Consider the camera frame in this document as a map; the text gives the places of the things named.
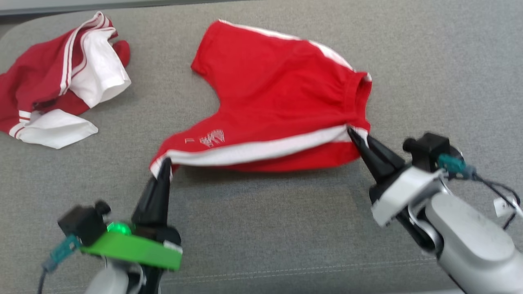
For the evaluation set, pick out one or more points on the red jersey with white trim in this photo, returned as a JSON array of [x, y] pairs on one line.
[[36, 81]]

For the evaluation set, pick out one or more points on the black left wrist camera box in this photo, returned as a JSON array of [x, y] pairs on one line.
[[81, 222]]

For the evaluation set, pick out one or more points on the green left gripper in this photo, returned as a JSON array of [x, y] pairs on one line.
[[130, 249]]

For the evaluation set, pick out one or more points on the red shorts with white stripe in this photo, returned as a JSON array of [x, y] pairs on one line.
[[278, 94]]

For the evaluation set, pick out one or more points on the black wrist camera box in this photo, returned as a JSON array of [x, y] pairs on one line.
[[429, 149], [81, 222]]

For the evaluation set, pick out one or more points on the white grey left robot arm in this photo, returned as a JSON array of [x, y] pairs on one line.
[[110, 281]]

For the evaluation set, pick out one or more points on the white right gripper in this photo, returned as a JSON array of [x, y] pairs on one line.
[[402, 190]]

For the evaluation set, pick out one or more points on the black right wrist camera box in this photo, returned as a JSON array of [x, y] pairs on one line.
[[429, 149]]

